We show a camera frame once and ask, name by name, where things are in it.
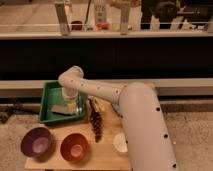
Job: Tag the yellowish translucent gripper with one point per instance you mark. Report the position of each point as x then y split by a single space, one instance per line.
70 97

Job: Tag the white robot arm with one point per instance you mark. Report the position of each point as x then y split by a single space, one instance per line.
149 145

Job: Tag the metal spoon in tray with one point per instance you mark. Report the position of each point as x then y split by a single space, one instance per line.
79 104

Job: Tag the green plastic tray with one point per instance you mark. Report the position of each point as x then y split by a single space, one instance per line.
52 95

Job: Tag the brown grape bunch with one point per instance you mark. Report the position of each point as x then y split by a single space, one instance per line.
96 122

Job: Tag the blue sponge block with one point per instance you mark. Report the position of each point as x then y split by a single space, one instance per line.
116 109

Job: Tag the orange bowl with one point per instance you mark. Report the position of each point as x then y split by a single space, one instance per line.
74 147

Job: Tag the wooden board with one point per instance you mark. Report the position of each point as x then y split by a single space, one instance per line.
101 156

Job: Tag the purple bowl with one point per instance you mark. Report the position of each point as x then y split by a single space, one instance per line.
36 142

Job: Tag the black tripod on floor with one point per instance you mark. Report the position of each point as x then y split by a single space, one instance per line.
14 106

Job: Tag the white cup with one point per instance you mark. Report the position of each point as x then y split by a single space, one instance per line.
119 143

